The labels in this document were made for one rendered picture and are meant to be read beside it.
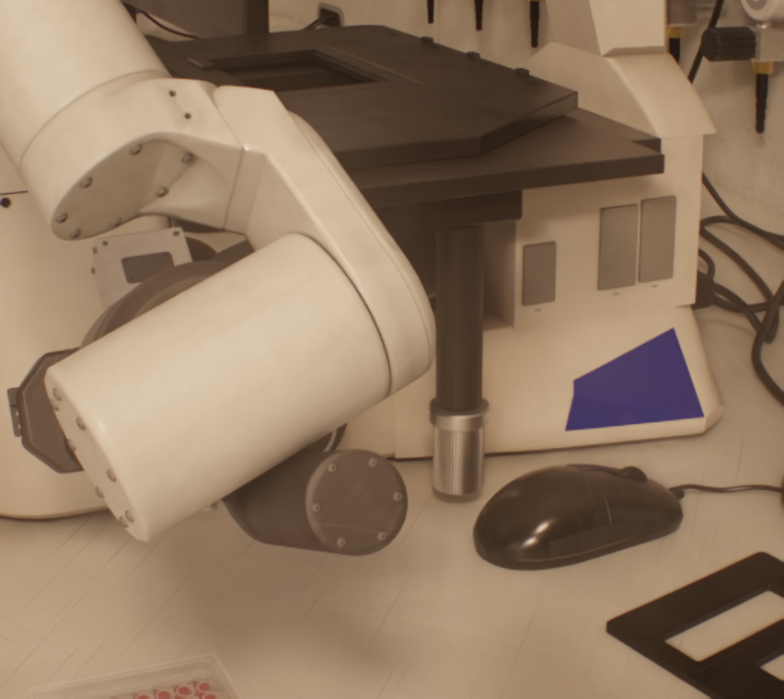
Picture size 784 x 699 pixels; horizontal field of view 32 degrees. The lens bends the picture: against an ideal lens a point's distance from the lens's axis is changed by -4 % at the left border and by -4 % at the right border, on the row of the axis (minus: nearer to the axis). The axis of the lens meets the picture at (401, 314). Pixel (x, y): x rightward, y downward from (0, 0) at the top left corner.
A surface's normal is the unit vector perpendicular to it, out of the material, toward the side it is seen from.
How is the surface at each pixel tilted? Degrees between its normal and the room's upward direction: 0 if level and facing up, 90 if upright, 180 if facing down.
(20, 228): 90
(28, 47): 63
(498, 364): 49
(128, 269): 35
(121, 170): 134
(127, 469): 75
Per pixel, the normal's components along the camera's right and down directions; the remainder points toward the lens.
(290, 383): 0.48, 0.15
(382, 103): -0.01, -0.94
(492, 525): -0.73, -0.44
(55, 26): 0.13, -0.31
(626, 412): 0.18, 0.18
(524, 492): -0.39, -0.77
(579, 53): -0.92, 0.15
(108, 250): 0.22, -0.59
